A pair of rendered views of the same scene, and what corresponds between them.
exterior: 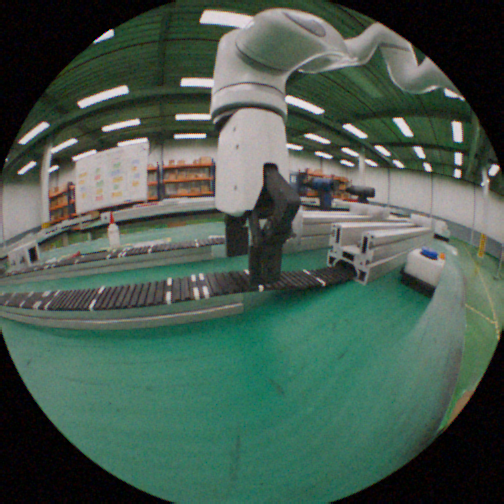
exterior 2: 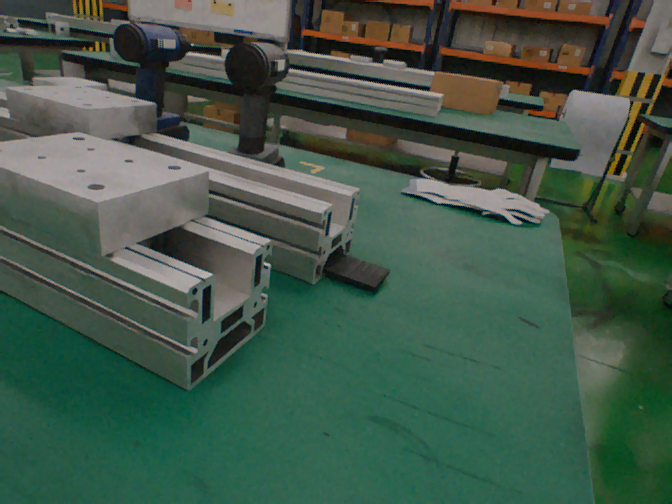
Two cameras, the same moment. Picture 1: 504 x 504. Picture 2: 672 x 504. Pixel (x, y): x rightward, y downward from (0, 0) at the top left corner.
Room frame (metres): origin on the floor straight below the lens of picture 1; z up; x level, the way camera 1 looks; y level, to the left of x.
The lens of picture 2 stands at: (0.40, -1.15, 1.02)
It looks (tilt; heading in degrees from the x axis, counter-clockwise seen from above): 25 degrees down; 46
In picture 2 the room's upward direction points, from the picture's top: 8 degrees clockwise
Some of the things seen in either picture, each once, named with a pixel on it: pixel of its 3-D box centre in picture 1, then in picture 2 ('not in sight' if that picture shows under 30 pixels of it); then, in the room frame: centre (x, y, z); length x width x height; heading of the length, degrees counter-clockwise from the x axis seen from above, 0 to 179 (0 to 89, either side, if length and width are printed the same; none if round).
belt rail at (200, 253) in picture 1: (49, 271); not in sight; (0.18, 0.53, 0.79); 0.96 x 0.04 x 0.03; 112
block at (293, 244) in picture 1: (277, 229); not in sight; (0.41, -0.06, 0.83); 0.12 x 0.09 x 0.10; 22
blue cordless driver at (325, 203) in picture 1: (318, 201); (163, 90); (0.77, -0.30, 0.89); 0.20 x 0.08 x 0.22; 32
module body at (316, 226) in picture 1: (369, 225); (87, 155); (0.59, -0.47, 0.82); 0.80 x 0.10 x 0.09; 112
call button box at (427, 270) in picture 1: (421, 268); not in sight; (0.19, -0.32, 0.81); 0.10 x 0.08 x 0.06; 22
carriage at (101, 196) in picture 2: (423, 224); (89, 198); (0.50, -0.77, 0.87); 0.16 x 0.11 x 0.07; 112
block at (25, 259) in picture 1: (27, 257); not in sight; (0.18, 0.86, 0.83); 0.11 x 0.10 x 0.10; 22
